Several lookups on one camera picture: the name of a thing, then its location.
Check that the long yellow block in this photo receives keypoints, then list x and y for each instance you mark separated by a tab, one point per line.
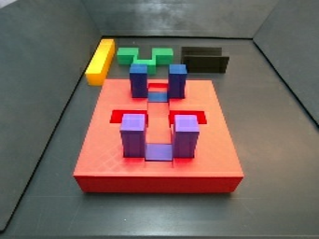
101	62

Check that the red slotted board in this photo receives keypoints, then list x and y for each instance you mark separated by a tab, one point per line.
105	171

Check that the purple U block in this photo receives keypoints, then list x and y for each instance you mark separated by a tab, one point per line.
160	152

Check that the dark blue U block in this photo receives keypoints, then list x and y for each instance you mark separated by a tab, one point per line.
177	81

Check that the black angle bracket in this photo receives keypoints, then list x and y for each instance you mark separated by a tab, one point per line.
204	60

